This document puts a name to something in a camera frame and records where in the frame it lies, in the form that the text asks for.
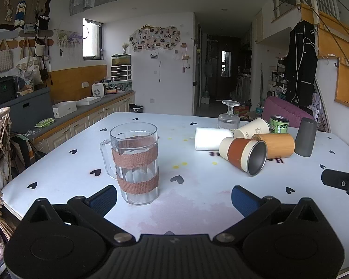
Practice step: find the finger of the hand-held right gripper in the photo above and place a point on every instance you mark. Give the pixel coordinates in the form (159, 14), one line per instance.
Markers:
(334, 178)

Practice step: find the white wall hook rack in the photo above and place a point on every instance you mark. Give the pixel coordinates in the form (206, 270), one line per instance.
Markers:
(67, 39)

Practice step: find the grey storage box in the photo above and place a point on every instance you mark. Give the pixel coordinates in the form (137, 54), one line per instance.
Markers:
(26, 110)

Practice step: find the black trash can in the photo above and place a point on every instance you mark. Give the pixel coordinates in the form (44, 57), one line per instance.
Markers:
(136, 108)

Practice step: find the red snack box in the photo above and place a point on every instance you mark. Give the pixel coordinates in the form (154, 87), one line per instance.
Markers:
(241, 112)

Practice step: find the ribbed glass goblet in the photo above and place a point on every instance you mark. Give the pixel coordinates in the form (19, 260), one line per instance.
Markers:
(228, 120)

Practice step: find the cream printed cup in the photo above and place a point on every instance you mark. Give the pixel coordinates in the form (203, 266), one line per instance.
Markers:
(251, 129)

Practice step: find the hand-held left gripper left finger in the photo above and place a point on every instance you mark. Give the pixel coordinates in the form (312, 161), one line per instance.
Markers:
(104, 199)

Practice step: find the printed canvas tote bag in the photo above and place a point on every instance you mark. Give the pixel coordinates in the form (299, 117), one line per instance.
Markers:
(29, 66)

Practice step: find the glass pitcher with brown bands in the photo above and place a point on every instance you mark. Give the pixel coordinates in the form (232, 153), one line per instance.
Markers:
(135, 162)

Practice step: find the small fish tank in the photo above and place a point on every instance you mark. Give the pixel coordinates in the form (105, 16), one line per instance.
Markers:
(121, 60)

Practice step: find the wooden staircase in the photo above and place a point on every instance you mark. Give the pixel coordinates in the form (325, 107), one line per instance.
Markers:
(346, 64)

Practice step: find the brown sleeved cup metal inside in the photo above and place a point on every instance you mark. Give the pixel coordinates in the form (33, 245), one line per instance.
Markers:
(241, 155)

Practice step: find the white cardboard box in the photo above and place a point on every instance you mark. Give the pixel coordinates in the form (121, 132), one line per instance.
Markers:
(64, 109)

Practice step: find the dark grey tumbler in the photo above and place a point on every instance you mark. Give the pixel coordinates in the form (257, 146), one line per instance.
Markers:
(306, 138)

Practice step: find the black carry case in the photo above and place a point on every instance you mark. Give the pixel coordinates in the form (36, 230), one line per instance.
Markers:
(0, 90)

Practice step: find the black jacket with white trim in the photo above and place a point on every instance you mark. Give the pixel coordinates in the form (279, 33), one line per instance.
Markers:
(301, 64)

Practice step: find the green tin can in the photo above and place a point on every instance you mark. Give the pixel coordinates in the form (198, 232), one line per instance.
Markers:
(278, 126)

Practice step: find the green wipes pack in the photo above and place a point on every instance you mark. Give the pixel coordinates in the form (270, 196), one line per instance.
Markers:
(45, 123)

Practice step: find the purple chair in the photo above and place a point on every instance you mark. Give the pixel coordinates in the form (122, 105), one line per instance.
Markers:
(282, 109)

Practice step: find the cloud-shaped photo board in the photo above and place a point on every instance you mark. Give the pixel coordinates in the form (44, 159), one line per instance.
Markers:
(154, 38)

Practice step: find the white round-grille appliance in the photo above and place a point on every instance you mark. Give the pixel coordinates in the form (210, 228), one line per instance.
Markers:
(98, 90)

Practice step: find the bamboo cup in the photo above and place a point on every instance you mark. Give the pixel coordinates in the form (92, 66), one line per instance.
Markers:
(279, 145)

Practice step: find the white knitted tote bag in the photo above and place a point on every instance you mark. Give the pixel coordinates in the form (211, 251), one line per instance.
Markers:
(2, 61)

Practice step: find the white cup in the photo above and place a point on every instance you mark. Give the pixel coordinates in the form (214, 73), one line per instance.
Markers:
(211, 139)

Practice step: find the flat white tray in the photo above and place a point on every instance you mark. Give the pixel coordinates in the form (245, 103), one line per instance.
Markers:
(88, 100)

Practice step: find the window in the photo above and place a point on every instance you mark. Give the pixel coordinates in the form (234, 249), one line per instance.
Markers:
(90, 39)

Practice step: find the white heart-print tablecloth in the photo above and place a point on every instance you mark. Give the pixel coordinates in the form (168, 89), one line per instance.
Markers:
(192, 186)

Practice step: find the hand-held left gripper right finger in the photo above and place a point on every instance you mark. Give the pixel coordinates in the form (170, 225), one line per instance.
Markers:
(244, 199)

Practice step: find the black drawer organizer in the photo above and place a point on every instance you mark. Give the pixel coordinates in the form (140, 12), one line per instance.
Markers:
(121, 73)

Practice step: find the brown wall board with dolls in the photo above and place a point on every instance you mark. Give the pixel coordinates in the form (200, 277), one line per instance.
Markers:
(5, 8)

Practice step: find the cream cabinet with grey counter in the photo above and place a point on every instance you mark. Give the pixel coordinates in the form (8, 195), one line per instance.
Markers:
(84, 119)

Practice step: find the plastic water bottle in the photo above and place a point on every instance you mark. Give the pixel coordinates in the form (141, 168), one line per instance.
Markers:
(260, 109)

